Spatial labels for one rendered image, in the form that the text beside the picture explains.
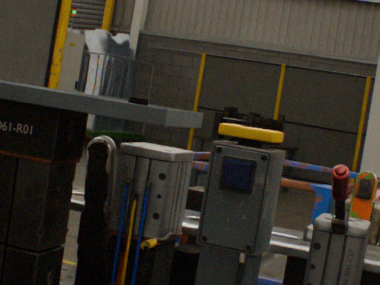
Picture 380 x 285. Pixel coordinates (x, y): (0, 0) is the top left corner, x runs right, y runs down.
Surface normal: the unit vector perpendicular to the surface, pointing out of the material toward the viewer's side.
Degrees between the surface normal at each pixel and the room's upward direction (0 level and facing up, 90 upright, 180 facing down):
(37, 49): 91
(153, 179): 90
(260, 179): 90
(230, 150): 90
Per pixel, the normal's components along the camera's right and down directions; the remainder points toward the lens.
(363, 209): -0.25, -0.20
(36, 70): 0.91, 0.18
